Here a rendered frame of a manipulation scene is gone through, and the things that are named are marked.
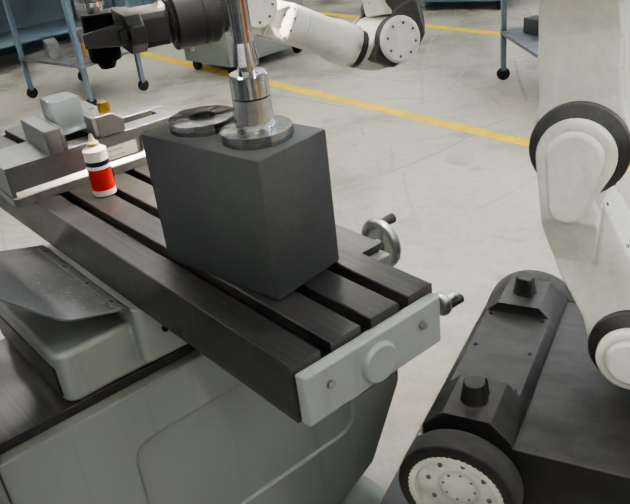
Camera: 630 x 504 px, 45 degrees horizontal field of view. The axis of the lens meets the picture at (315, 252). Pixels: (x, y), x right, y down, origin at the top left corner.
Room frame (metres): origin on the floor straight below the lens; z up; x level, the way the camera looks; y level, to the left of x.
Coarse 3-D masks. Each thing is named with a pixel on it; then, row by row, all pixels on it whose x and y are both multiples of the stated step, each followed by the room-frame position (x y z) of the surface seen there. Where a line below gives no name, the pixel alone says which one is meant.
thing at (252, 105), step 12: (264, 84) 0.87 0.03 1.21; (240, 96) 0.86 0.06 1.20; (252, 96) 0.86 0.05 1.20; (264, 96) 0.87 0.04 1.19; (240, 108) 0.86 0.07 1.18; (252, 108) 0.86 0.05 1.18; (264, 108) 0.87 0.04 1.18; (240, 120) 0.87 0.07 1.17; (252, 120) 0.86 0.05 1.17; (264, 120) 0.86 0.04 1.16; (252, 132) 0.86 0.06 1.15
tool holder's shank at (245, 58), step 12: (228, 0) 0.88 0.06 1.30; (240, 0) 0.87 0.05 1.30; (228, 12) 0.88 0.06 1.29; (240, 12) 0.87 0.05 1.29; (240, 24) 0.87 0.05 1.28; (240, 36) 0.87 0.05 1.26; (252, 36) 0.88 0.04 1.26; (240, 48) 0.87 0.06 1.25; (252, 48) 0.88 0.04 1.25; (240, 60) 0.87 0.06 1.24; (252, 60) 0.87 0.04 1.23; (240, 72) 0.88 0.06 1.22; (252, 72) 0.87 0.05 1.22
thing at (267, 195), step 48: (144, 144) 0.95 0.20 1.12; (192, 144) 0.88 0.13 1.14; (240, 144) 0.84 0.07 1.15; (288, 144) 0.84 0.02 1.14; (192, 192) 0.89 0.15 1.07; (240, 192) 0.83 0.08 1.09; (288, 192) 0.83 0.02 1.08; (192, 240) 0.91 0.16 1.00; (240, 240) 0.84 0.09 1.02; (288, 240) 0.82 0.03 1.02; (336, 240) 0.88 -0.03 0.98; (288, 288) 0.81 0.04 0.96
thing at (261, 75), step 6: (234, 72) 0.89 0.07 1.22; (258, 72) 0.88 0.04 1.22; (264, 72) 0.88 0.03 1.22; (228, 78) 0.88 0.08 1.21; (234, 78) 0.87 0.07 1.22; (240, 78) 0.86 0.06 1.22; (246, 78) 0.86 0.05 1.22; (252, 78) 0.86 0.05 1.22; (258, 78) 0.86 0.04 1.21; (264, 78) 0.87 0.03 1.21; (234, 84) 0.87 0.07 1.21; (240, 84) 0.86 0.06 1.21; (246, 84) 0.86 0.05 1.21; (252, 84) 0.86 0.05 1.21
